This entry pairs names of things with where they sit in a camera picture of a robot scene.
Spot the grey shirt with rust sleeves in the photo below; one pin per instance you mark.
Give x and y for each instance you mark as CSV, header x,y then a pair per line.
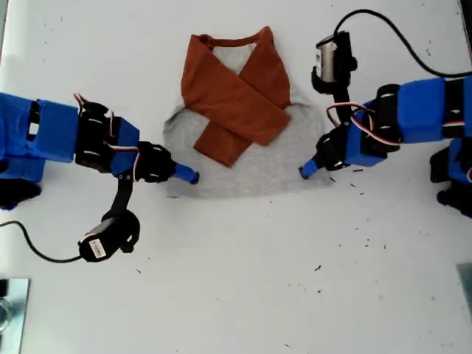
x,y
250,173

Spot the black clamp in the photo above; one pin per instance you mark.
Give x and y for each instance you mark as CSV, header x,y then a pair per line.
x,y
3,288

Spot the large steel plate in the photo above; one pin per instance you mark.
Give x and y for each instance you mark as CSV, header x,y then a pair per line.
x,y
16,317

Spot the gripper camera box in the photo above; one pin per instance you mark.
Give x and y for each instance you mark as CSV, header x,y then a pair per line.
x,y
99,241
328,59

